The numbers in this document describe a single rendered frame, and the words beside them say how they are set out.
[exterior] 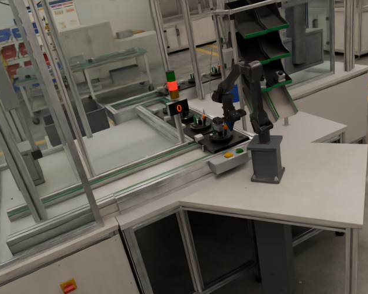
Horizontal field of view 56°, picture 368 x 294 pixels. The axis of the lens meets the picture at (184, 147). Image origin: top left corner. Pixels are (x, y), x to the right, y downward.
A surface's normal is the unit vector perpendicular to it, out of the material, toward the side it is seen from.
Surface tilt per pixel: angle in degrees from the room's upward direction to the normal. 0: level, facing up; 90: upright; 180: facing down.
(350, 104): 90
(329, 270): 0
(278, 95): 45
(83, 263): 90
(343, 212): 0
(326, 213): 0
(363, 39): 90
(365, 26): 90
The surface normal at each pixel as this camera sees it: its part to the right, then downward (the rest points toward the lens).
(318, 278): -0.18, -0.89
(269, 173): -0.44, 0.46
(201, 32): 0.31, 0.35
